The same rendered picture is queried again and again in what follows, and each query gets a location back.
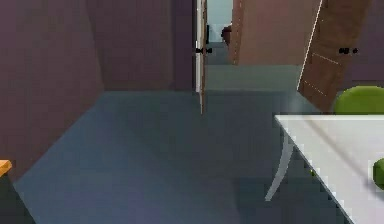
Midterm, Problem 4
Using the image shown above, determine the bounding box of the dark brown armchair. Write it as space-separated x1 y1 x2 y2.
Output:
221 24 233 47

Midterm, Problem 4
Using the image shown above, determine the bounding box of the green round object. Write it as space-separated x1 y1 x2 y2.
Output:
372 158 384 191

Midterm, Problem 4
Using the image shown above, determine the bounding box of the green round chair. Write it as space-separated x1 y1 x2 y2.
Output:
332 85 384 116

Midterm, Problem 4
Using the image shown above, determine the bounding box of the white table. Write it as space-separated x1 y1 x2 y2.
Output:
264 114 384 224

